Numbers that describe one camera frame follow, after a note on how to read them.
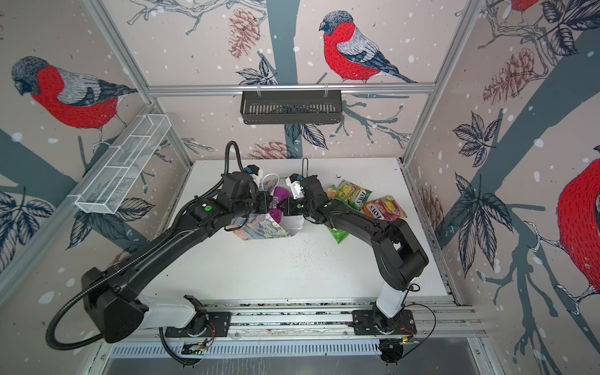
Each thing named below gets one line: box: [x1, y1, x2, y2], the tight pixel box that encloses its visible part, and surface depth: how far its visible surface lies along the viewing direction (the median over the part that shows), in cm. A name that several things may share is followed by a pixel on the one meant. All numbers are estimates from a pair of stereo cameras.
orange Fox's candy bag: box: [362, 194, 408, 221], surface depth 102 cm
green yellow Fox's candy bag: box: [335, 178, 373, 212], surface depth 106 cm
